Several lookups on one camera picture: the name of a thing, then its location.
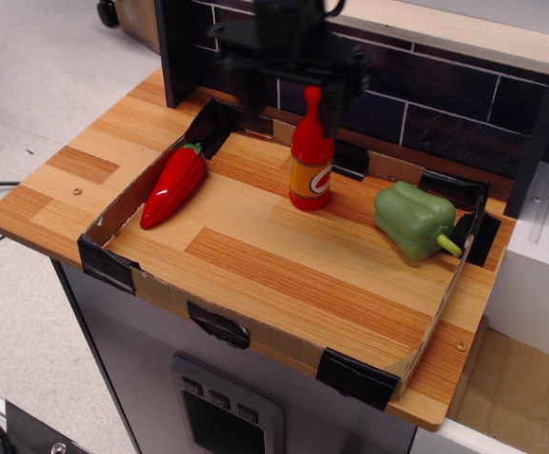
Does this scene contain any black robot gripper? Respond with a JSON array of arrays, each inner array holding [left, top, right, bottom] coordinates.
[[208, 1, 368, 138]]

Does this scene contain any red hot sauce bottle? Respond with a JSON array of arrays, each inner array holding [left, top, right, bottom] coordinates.
[[290, 85, 335, 211]]

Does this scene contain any cardboard fence with black tape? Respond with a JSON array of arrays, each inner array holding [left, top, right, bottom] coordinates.
[[78, 99, 493, 411]]

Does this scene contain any red toy chili pepper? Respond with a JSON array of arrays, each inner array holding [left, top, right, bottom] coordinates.
[[140, 143, 206, 230]]

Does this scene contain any black vertical panel left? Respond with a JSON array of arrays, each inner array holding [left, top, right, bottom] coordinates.
[[154, 0, 220, 108]]

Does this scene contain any light wooden top shelf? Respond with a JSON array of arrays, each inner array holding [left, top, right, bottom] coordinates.
[[330, 0, 549, 76]]

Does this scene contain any green toy bell pepper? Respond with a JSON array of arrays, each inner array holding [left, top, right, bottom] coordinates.
[[374, 181, 463, 260]]

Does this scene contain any black caster wheel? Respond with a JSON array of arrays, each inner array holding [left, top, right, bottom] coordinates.
[[97, 0, 118, 28]]

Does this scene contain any white toy sink unit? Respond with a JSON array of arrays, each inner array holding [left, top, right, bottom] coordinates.
[[486, 163, 549, 354]]

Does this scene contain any grey oven control panel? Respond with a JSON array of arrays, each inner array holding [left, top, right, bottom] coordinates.
[[169, 355, 286, 454]]

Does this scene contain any black vertical post right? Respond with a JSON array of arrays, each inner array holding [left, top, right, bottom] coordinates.
[[504, 85, 549, 218]]

